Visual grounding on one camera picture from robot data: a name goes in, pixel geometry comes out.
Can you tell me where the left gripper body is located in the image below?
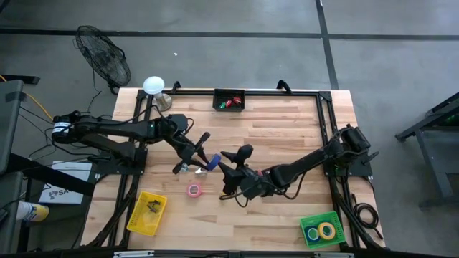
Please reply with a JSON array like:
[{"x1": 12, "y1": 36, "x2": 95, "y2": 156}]
[{"x1": 172, "y1": 132, "x2": 212, "y2": 176}]

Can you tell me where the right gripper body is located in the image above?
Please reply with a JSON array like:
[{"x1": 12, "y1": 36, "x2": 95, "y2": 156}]
[{"x1": 222, "y1": 144, "x2": 277, "y2": 200}]

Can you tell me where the dark blue tape roll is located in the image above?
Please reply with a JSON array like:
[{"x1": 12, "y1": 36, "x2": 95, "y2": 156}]
[{"x1": 206, "y1": 153, "x2": 222, "y2": 171}]

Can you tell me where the black staple remover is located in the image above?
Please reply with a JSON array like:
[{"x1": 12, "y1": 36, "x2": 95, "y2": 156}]
[{"x1": 145, "y1": 199, "x2": 161, "y2": 214}]

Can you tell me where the light blue tape roll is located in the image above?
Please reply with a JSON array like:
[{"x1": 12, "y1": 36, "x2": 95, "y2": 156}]
[{"x1": 305, "y1": 225, "x2": 322, "y2": 244}]

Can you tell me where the yellow slotted basket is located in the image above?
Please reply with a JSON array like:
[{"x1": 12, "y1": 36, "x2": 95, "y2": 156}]
[{"x1": 126, "y1": 190, "x2": 169, "y2": 237}]

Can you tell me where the yellow tape roll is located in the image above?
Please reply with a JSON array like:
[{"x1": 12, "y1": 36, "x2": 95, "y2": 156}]
[{"x1": 317, "y1": 221, "x2": 337, "y2": 241}]

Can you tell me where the pink tape roll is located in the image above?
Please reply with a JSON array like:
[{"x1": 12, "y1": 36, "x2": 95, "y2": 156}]
[{"x1": 186, "y1": 182, "x2": 204, "y2": 199}]

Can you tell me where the black slotted basket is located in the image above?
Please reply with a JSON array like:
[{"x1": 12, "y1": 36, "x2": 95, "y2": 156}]
[{"x1": 212, "y1": 88, "x2": 246, "y2": 113}]

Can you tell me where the green slotted basket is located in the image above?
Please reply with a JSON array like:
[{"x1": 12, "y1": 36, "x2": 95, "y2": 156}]
[{"x1": 299, "y1": 210, "x2": 346, "y2": 250}]

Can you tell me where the white dome lamp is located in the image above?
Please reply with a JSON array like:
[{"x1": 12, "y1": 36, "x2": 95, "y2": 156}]
[{"x1": 142, "y1": 75, "x2": 174, "y2": 112}]

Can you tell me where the white printed paper sheet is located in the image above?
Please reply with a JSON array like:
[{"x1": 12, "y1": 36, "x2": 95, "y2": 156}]
[{"x1": 38, "y1": 161, "x2": 95, "y2": 206}]

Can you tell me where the black floor fan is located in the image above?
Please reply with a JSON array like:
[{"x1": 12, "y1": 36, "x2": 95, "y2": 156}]
[{"x1": 74, "y1": 24, "x2": 132, "y2": 95}]

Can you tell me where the black diagonal beam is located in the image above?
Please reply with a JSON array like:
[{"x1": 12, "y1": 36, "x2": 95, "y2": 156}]
[{"x1": 6, "y1": 153, "x2": 96, "y2": 197}]

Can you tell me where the white yellow blue can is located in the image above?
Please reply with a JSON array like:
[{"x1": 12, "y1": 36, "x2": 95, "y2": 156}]
[{"x1": 16, "y1": 201, "x2": 50, "y2": 222}]

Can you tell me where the dark grey metal table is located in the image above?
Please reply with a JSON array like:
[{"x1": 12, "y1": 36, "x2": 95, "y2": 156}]
[{"x1": 395, "y1": 91, "x2": 459, "y2": 209}]

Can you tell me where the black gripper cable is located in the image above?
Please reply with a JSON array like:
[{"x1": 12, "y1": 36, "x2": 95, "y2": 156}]
[{"x1": 219, "y1": 171, "x2": 306, "y2": 209}]

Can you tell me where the coiled black cable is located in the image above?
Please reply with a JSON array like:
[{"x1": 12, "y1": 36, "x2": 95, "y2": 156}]
[{"x1": 352, "y1": 193, "x2": 384, "y2": 241}]

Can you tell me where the silver aluminium rail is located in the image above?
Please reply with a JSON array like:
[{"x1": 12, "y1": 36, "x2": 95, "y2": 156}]
[{"x1": 113, "y1": 250, "x2": 355, "y2": 258}]

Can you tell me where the black fan power cable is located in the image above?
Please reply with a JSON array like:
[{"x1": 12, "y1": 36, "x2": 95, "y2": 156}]
[{"x1": 62, "y1": 67, "x2": 103, "y2": 119}]

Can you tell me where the yellow extension cord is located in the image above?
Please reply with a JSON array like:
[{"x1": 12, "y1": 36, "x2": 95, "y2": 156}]
[{"x1": 0, "y1": 74, "x2": 55, "y2": 121}]

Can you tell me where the grey cabinet with black strap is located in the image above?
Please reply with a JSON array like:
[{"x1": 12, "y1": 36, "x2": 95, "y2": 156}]
[{"x1": 0, "y1": 79, "x2": 25, "y2": 175}]

